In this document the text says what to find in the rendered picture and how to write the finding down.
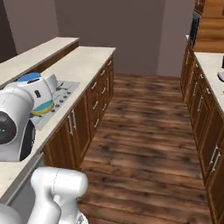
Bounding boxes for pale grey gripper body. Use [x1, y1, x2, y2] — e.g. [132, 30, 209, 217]
[43, 73, 59, 95]

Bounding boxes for grey hob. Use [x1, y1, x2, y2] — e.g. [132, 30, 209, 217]
[29, 80, 81, 131]

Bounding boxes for wooden drawer front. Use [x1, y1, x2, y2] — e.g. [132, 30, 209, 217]
[87, 94, 102, 117]
[86, 77, 101, 96]
[99, 97, 109, 121]
[89, 112, 102, 138]
[98, 80, 109, 101]
[97, 66, 109, 83]

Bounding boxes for narrow wooden cupboard door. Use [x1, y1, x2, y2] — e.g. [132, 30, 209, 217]
[106, 67, 116, 105]

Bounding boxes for grey dishwasher front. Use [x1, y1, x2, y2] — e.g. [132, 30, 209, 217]
[4, 153, 46, 224]

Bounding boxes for black built-in oven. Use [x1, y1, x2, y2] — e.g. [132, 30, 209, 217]
[188, 10, 202, 49]

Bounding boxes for wooden base cupboard run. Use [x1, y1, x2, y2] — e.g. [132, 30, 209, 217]
[179, 43, 224, 224]

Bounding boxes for tall wooden cupboard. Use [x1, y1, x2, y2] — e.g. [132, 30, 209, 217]
[192, 0, 224, 54]

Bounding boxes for small grey object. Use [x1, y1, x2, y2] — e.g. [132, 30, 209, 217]
[216, 70, 224, 83]

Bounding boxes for silver cupboard door handle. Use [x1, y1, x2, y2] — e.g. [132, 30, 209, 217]
[72, 108, 78, 131]
[67, 113, 74, 137]

